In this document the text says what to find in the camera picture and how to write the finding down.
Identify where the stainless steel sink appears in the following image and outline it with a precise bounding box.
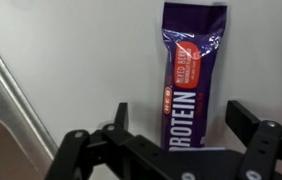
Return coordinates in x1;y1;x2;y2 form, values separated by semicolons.
0;56;57;180

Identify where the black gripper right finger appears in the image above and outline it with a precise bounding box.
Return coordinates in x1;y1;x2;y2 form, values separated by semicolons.
225;100;282;180

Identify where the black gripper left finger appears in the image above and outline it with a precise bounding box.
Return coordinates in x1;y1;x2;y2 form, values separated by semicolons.
44;101;195;180

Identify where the purple protein snack bar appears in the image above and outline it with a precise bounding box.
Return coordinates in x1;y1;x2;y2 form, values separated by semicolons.
161;0;227;151

